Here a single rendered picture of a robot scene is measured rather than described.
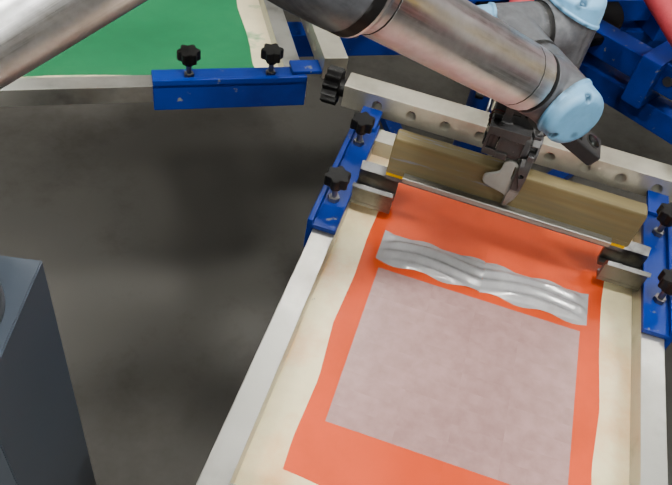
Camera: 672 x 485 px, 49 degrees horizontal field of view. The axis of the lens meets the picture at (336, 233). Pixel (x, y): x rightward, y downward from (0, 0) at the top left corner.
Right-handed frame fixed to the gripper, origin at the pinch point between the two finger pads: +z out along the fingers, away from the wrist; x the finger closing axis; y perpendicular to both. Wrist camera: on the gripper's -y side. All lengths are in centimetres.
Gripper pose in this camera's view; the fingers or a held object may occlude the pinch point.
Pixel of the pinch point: (511, 192)
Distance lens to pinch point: 122.0
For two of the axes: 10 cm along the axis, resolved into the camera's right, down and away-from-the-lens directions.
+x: -2.8, 6.7, -6.8
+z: -1.4, 6.7, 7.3
